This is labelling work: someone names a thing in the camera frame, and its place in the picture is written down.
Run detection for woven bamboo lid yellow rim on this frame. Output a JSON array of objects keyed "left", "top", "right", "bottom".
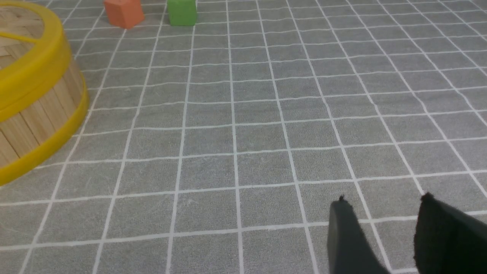
[{"left": 1, "top": 0, "right": 72, "bottom": 120}]

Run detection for green cube block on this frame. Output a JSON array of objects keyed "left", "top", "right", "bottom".
[{"left": 167, "top": 0, "right": 197, "bottom": 26}]

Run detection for bamboo steamer basket yellow rims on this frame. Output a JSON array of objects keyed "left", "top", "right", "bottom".
[{"left": 0, "top": 59, "right": 89, "bottom": 185}]

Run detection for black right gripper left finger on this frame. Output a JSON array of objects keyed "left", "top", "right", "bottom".
[{"left": 328, "top": 196, "right": 389, "bottom": 274}]

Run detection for grey grid tablecloth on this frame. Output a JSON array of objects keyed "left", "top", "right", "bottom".
[{"left": 1, "top": 0, "right": 487, "bottom": 274}]

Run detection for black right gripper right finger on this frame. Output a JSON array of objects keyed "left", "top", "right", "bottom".
[{"left": 414, "top": 193, "right": 487, "bottom": 274}]

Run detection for orange cube block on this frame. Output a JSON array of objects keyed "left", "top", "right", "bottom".
[{"left": 103, "top": 0, "right": 145, "bottom": 29}]

